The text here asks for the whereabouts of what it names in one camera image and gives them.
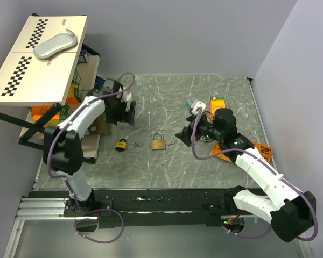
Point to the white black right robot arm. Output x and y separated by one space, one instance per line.
289 211

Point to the green yellow tea box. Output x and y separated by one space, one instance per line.
61 116

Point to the blue snack bag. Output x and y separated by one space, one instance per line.
99 82

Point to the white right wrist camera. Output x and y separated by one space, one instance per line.
197 106

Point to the purple white small box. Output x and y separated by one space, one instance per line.
83 56

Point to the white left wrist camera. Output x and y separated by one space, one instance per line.
126 97

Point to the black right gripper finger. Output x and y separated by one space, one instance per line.
186 136
193 118

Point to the yellow padlock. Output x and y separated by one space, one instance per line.
121 145

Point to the green orange juice carton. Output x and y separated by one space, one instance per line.
74 94

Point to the silver glitter pouch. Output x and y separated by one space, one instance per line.
56 44

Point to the teal white small box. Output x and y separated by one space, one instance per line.
190 103

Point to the aluminium rail frame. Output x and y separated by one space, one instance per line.
43 230

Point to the black frame beige shelf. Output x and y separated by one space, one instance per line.
33 126

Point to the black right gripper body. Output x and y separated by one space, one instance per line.
205 128

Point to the large brass padlock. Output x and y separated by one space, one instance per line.
158 142

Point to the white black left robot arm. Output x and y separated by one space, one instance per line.
62 148

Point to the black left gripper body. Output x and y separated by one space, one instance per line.
118 112

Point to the checkerboard calibration board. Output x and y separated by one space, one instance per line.
28 81

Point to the green tea box upper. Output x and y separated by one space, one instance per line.
76 77

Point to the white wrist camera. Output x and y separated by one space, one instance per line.
197 106
126 97

